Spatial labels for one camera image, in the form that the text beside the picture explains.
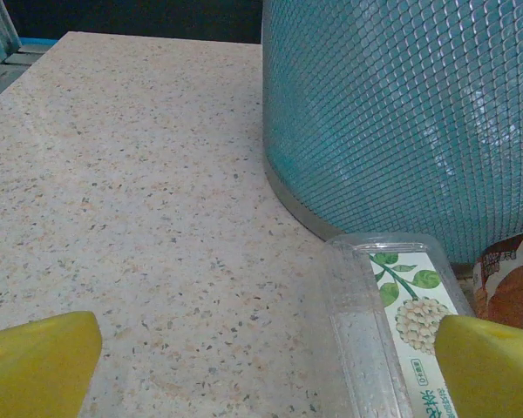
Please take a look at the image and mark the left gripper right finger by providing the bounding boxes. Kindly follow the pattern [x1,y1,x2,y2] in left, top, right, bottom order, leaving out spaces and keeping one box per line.
[433,313,523,418]

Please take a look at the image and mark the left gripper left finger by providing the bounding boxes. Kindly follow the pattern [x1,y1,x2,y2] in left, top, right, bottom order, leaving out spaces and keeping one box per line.
[0,310,104,418]

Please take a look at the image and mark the brown coffee drink bottle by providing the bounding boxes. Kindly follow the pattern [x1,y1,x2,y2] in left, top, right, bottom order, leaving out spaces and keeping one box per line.
[472,229,523,336]

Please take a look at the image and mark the clear bottle green flower label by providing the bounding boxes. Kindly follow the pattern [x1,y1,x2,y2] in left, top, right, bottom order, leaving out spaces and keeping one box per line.
[323,233,476,418]

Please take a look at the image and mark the clear bin with blue liner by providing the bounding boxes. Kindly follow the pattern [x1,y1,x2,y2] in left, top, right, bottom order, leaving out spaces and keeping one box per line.
[261,0,523,266]

